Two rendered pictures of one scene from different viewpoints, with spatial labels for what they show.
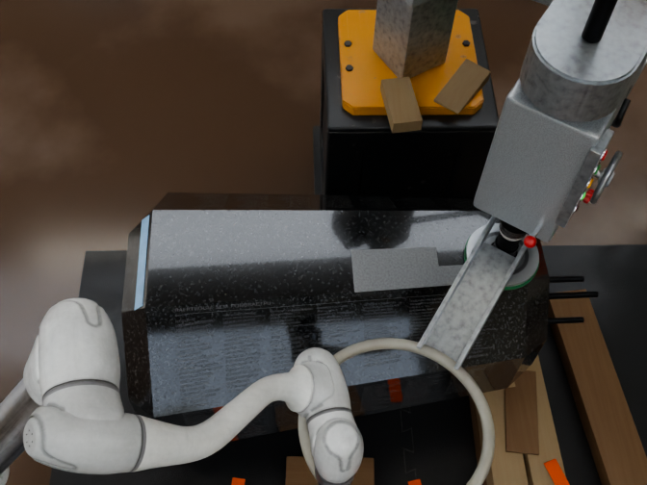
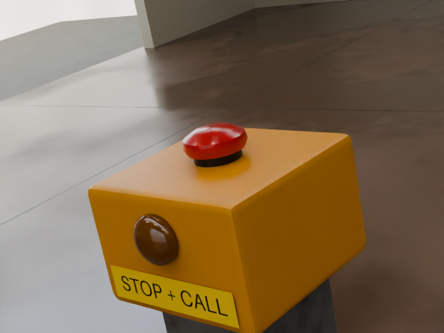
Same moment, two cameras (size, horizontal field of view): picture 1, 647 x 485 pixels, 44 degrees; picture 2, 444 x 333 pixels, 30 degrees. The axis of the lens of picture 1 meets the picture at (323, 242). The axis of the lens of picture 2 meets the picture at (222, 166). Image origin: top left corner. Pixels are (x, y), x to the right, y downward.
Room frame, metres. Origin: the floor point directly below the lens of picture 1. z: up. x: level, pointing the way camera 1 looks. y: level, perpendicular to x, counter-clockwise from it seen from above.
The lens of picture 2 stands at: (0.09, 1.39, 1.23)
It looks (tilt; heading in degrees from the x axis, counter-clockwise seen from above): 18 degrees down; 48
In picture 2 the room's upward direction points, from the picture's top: 11 degrees counter-clockwise
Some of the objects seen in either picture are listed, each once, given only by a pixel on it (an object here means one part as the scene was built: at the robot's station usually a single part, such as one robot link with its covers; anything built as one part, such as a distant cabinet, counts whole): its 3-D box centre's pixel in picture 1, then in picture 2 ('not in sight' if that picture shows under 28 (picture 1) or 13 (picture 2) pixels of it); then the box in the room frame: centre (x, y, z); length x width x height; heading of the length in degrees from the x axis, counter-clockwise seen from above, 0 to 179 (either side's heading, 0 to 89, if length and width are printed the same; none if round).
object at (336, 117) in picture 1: (397, 130); not in sight; (2.09, -0.28, 0.37); 0.66 x 0.66 x 0.74; 3
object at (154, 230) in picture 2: not in sight; (155, 240); (0.35, 1.74, 1.05); 0.03 x 0.02 x 0.03; 93
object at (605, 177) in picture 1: (593, 171); not in sight; (1.27, -0.69, 1.20); 0.15 x 0.10 x 0.15; 150
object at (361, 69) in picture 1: (407, 59); not in sight; (2.09, -0.28, 0.76); 0.49 x 0.49 x 0.05; 3
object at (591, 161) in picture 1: (582, 179); not in sight; (1.11, -0.59, 1.37); 0.08 x 0.03 x 0.28; 150
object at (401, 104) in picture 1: (401, 104); not in sight; (1.83, -0.24, 0.81); 0.20 x 0.10 x 0.05; 11
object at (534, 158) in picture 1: (556, 131); not in sight; (1.30, -0.57, 1.32); 0.36 x 0.22 x 0.45; 150
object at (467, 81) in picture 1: (462, 86); not in sight; (1.93, -0.46, 0.80); 0.20 x 0.10 x 0.05; 145
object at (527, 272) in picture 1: (502, 254); not in sight; (1.23, -0.53, 0.84); 0.21 x 0.21 x 0.01
